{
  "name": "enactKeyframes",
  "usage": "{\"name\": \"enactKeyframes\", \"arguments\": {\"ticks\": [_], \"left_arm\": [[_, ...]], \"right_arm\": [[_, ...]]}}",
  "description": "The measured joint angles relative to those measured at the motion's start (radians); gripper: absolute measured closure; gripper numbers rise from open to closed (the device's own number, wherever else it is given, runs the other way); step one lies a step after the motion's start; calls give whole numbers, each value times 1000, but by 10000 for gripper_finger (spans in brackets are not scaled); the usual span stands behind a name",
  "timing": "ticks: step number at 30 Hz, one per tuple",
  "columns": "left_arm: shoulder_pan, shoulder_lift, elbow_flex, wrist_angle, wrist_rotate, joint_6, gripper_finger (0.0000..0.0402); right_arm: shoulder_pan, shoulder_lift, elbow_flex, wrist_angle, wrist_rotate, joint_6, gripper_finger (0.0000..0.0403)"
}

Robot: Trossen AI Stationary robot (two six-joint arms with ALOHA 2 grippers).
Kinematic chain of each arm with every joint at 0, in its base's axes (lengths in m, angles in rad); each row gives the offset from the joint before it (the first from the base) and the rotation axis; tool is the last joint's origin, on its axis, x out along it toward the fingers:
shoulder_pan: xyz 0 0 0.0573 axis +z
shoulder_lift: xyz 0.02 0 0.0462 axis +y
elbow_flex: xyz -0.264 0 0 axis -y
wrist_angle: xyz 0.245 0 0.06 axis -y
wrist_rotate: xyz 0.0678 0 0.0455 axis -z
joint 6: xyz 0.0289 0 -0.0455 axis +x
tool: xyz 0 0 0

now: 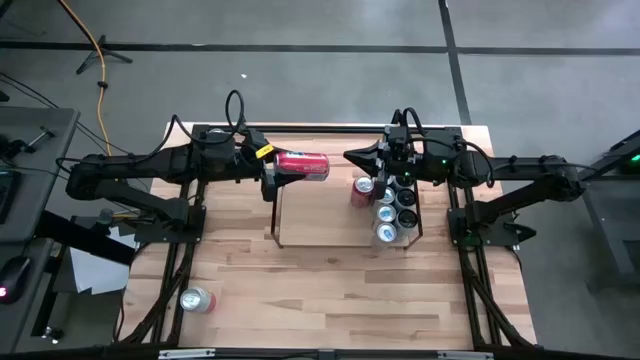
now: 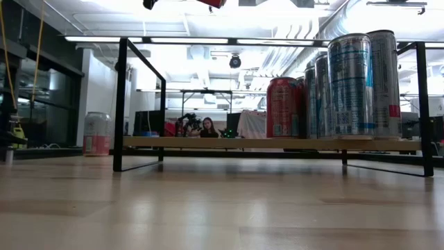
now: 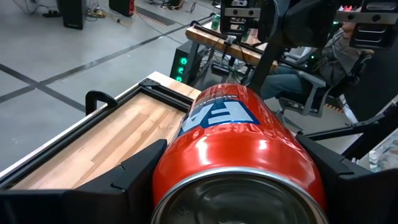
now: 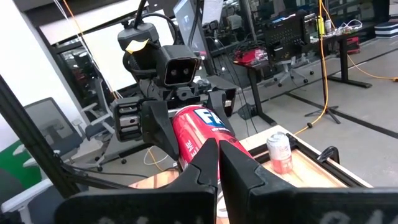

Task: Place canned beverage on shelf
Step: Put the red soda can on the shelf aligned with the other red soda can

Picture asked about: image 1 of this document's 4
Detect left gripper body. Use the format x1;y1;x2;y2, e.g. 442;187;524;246
234;142;266;181

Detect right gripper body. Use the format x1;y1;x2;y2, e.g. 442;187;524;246
383;132;427;177

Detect wooden shelf black metal frame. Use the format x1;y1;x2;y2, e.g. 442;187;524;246
269;166;425;251

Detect black tripod stand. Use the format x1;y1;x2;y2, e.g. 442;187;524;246
75;33;135;76

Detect black bar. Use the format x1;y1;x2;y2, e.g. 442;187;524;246
34;209;137;267

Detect white paper sheets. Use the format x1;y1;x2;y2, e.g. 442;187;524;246
68;224;140;296

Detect grey metal cart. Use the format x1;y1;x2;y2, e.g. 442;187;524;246
549;128;640;294

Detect black clamp tool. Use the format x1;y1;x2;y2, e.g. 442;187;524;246
0;124;57;160

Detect grey desk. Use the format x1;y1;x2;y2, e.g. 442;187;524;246
0;106;81;244

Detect black device green light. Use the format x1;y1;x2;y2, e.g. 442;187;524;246
612;130;640;176

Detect black computer mouse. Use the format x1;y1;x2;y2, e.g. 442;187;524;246
0;255;33;305

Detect black caster knob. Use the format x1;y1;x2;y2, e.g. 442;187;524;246
42;324;66;344

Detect grey side table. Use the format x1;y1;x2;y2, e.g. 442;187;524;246
0;237;57;354

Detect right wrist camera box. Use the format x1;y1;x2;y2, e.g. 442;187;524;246
385;125;412;149

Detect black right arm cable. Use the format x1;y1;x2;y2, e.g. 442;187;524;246
393;106;599;176

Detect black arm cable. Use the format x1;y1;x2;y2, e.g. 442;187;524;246
55;89;247;174
393;106;599;176

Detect black aluminium table frame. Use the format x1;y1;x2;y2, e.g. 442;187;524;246
113;122;539;351

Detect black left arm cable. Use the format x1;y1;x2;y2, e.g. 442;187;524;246
55;89;247;174

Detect yellow extension cable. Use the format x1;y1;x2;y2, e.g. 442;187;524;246
56;0;114;144

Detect silver edge bracket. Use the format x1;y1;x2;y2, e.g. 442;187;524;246
158;348;217;360
437;349;495;360

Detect black floor cable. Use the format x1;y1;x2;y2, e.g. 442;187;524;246
0;69;154;169

